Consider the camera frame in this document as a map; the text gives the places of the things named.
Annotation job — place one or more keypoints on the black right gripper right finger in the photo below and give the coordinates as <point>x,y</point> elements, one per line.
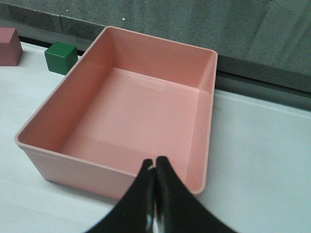
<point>178,211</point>

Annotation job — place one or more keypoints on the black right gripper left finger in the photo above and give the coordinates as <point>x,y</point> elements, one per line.
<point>134,212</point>

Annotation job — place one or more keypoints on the pink cube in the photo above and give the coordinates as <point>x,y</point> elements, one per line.
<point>10,47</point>

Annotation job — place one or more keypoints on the pink plastic bin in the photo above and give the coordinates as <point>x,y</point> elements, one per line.
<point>130,97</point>

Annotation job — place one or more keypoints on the right green cube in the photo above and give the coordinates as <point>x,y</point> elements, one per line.
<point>61,57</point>

